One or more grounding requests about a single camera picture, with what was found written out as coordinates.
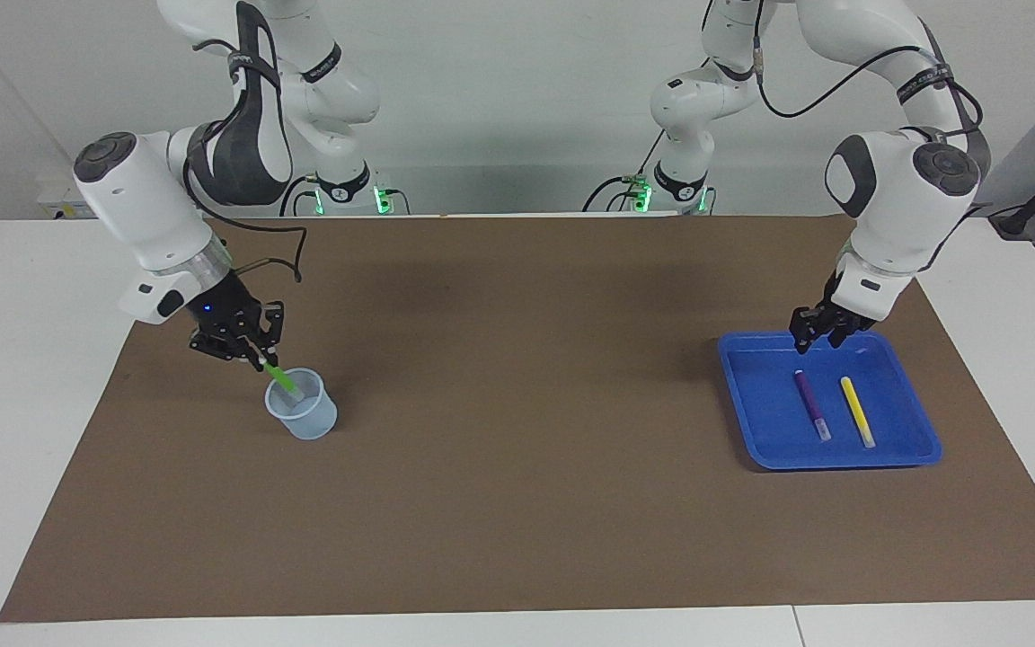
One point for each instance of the yellow marker pen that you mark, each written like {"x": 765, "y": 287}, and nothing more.
{"x": 855, "y": 409}

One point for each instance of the green marker pen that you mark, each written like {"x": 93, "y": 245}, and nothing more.
{"x": 282, "y": 382}

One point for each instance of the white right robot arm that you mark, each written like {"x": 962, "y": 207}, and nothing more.
{"x": 140, "y": 198}

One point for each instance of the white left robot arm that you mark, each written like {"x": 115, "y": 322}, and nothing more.
{"x": 895, "y": 198}

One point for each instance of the translucent plastic cup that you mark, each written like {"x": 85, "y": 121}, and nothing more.
{"x": 306, "y": 424}

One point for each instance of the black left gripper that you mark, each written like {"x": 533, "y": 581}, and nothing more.
{"x": 834, "y": 305}

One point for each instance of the brown table mat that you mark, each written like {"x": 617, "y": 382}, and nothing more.
{"x": 517, "y": 503}

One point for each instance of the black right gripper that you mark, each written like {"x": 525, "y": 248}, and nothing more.
{"x": 221, "y": 307}

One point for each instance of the white socket box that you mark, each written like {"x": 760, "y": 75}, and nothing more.
{"x": 55, "y": 207}

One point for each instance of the purple marker pen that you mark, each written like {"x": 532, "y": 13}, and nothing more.
{"x": 809, "y": 400}

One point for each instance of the blue plastic tray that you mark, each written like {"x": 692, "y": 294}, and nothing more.
{"x": 895, "y": 359}

